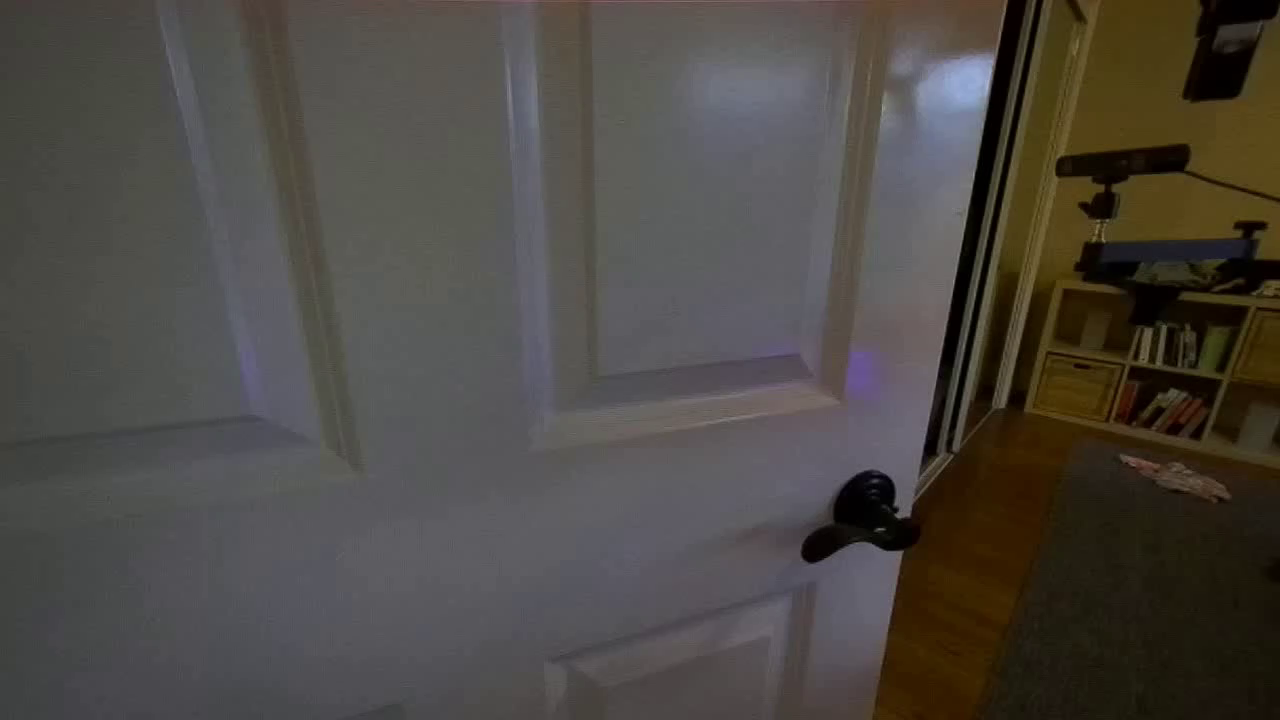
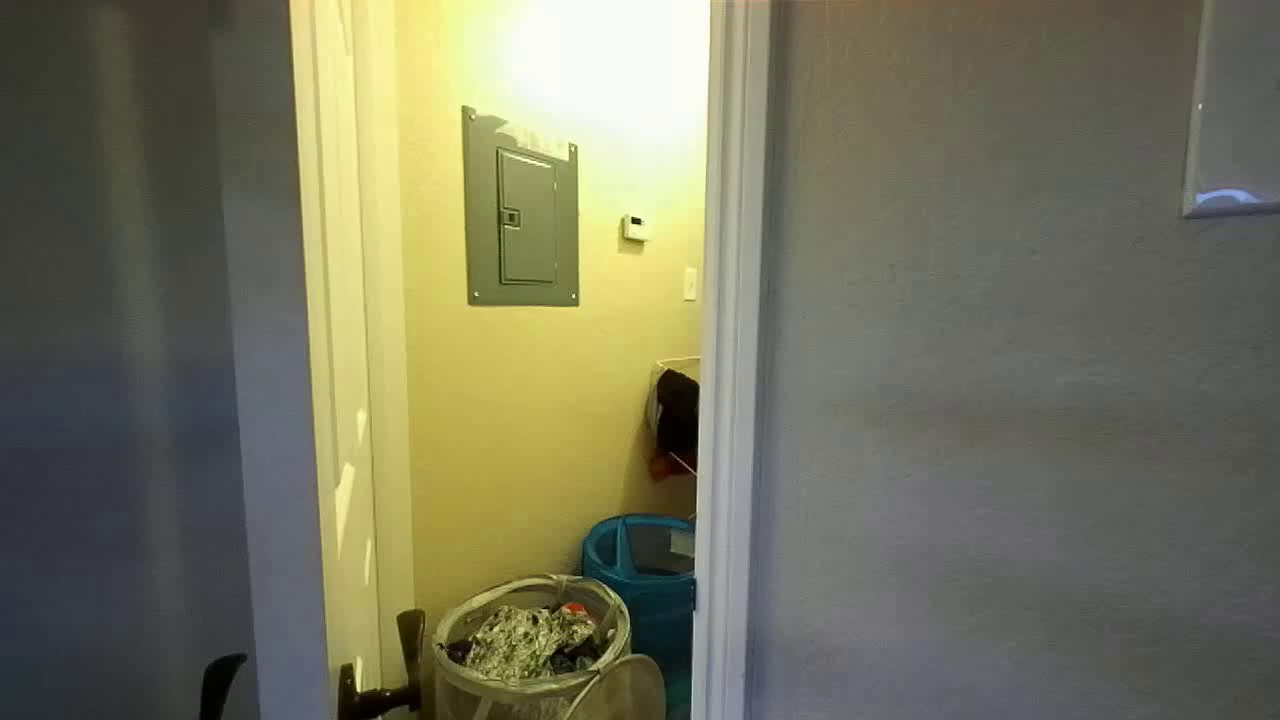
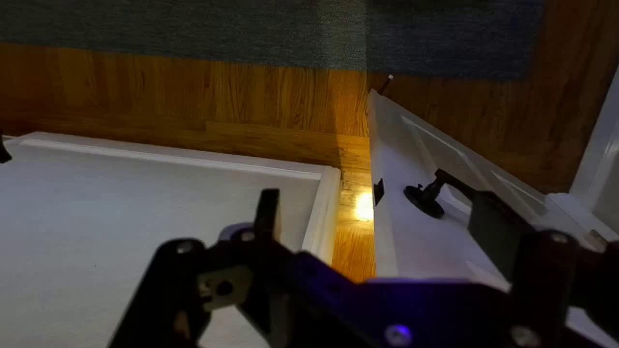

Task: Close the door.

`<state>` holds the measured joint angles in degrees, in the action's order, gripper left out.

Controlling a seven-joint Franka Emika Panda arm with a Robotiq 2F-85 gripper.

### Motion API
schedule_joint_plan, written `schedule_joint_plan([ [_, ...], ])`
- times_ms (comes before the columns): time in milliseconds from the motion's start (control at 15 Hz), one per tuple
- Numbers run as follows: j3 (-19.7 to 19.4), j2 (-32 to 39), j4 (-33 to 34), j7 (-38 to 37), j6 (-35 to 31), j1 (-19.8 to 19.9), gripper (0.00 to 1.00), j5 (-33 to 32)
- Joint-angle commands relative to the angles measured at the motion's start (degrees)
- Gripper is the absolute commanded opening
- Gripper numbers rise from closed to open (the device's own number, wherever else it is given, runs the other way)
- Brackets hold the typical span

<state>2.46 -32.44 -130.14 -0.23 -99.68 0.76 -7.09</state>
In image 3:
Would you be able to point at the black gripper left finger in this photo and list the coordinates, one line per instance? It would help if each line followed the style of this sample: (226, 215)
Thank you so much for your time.
(174, 276)

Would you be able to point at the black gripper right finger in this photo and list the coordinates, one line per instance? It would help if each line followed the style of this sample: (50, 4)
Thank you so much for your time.
(542, 271)

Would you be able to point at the white panelled door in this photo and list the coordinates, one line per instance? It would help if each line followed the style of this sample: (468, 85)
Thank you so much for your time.
(412, 244)

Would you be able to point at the black door latch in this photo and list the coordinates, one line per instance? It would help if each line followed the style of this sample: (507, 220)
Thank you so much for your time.
(377, 191)

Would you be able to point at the white upright panel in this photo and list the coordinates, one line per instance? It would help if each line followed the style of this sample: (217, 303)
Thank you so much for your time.
(602, 155)

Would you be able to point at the grey rug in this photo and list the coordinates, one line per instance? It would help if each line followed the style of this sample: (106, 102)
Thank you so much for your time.
(193, 29)

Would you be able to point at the white door frame trim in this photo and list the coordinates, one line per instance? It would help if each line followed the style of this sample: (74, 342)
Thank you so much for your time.
(321, 213)

